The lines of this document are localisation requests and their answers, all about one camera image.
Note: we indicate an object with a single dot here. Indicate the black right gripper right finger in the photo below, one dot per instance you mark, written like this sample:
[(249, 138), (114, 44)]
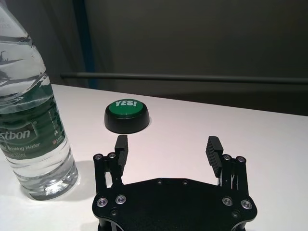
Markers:
[(214, 154)]

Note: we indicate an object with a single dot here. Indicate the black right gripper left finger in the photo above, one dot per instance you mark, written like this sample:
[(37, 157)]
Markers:
[(120, 156)]

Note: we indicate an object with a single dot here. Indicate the clear Cestbon water bottle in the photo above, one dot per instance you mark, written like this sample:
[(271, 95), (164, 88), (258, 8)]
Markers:
[(31, 125)]

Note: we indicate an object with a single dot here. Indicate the grey horizontal rail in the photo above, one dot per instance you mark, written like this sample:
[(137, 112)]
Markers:
[(180, 77)]

